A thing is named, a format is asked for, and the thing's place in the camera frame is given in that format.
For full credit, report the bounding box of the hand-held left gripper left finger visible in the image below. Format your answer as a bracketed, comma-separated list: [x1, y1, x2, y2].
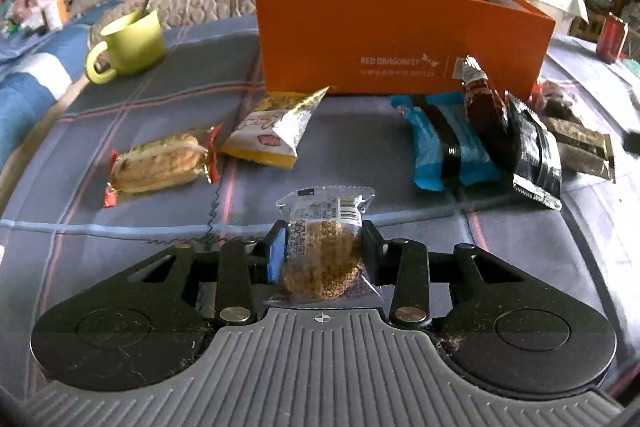
[125, 222, 289, 329]

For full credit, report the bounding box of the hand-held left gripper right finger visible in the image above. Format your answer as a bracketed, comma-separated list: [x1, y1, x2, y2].
[359, 221, 524, 329]

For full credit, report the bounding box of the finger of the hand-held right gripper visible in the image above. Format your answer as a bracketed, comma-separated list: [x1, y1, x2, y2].
[620, 127, 640, 156]

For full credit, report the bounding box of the clear sesame cookie packet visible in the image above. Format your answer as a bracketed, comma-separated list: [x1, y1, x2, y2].
[276, 186, 384, 306]

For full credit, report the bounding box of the blue snack packet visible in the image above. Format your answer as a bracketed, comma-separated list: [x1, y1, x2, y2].
[391, 93, 505, 193]

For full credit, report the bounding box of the orange cardboard box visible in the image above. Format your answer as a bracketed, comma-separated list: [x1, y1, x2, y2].
[254, 0, 557, 102]

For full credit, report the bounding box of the olive brown snack packet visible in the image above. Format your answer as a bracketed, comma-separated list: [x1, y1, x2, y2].
[542, 116, 616, 182]

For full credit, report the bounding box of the black wavy thread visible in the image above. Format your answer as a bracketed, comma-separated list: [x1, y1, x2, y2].
[147, 177, 224, 248]

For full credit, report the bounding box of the red soda can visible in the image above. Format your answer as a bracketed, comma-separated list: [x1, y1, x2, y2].
[595, 13, 630, 64]

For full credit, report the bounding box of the plaid tablecloth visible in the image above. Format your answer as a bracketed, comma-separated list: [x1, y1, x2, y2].
[0, 12, 640, 388]

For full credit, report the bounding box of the yellow white snack packet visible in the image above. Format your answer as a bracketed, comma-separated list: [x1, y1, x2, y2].
[219, 85, 331, 170]

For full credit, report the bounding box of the clear red-ended biscuit packet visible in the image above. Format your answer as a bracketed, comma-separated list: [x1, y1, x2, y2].
[103, 125, 225, 209]

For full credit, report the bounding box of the brown cookie packet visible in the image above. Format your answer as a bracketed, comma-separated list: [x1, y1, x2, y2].
[452, 55, 512, 170]

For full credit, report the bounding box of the green mug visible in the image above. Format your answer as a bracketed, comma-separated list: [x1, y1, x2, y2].
[85, 9, 167, 84]

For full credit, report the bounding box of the blue striped blanket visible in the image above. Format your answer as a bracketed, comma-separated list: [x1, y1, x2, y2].
[0, 0, 137, 168]

